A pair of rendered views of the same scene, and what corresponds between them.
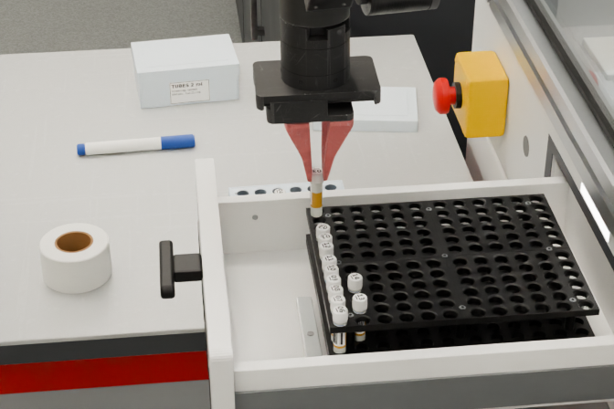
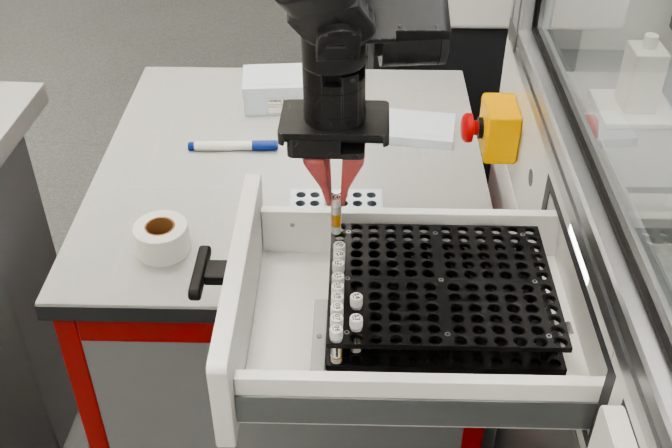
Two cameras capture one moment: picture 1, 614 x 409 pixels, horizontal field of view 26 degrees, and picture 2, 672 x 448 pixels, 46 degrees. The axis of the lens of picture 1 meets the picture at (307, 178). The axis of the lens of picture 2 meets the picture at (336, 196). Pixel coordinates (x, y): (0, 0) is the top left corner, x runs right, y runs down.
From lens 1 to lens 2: 0.38 m
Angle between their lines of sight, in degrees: 8
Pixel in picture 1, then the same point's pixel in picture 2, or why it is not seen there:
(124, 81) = (237, 93)
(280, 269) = (310, 270)
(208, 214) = (242, 226)
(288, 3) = (306, 51)
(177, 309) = not seen: hidden behind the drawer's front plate
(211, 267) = (230, 278)
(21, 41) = (220, 50)
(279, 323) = (297, 321)
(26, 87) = (165, 93)
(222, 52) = not seen: hidden behind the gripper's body
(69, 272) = (152, 251)
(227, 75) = not seen: hidden behind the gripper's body
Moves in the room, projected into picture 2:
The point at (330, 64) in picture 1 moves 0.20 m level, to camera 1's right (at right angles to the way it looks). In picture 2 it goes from (343, 109) to (573, 124)
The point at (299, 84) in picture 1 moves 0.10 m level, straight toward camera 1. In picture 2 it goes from (316, 124) to (297, 188)
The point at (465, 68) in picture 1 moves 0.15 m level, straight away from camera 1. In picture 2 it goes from (488, 107) to (500, 57)
